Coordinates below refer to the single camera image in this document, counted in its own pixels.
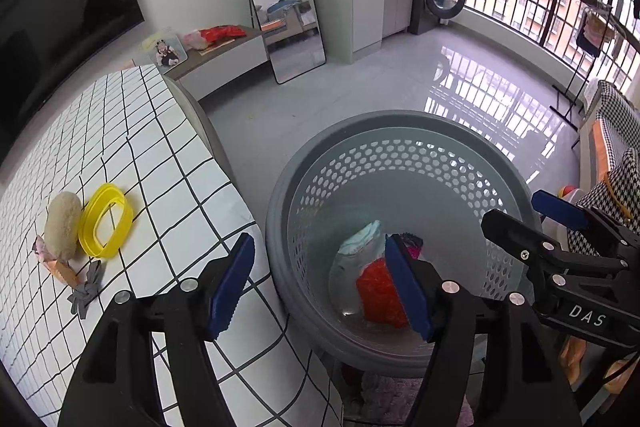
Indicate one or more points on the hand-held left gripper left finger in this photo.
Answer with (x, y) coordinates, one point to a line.
(232, 282)

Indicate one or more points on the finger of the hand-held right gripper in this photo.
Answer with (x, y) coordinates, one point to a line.
(557, 209)
(510, 232)

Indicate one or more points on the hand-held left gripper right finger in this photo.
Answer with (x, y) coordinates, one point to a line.
(407, 287)

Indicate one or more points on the red plastic bag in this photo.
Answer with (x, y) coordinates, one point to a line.
(377, 292)

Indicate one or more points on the pink plastic shuttlecock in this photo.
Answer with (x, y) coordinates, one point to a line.
(414, 251)

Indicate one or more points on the white and blue packet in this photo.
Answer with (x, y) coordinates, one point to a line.
(360, 239)

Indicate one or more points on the grey perforated plastic basket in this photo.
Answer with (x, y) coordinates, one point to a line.
(400, 167)

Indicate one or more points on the houndstooth sofa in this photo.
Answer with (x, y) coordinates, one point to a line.
(617, 122)

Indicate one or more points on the pink rug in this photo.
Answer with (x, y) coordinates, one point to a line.
(390, 397)

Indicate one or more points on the small grey clip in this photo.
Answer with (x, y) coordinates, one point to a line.
(87, 289)

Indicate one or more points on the pink snack packet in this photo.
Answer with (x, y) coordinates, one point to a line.
(62, 269)

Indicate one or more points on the beige fuzzy ball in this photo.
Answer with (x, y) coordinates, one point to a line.
(62, 227)

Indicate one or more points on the black clothes rack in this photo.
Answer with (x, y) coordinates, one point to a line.
(595, 27)

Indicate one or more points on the low grey side cabinet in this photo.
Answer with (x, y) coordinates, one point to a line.
(225, 67)

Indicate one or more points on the red cloth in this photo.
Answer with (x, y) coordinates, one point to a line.
(222, 34)

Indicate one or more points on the photo frame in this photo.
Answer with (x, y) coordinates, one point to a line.
(167, 52)

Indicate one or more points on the black wall television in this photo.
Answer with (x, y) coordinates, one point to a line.
(60, 32)

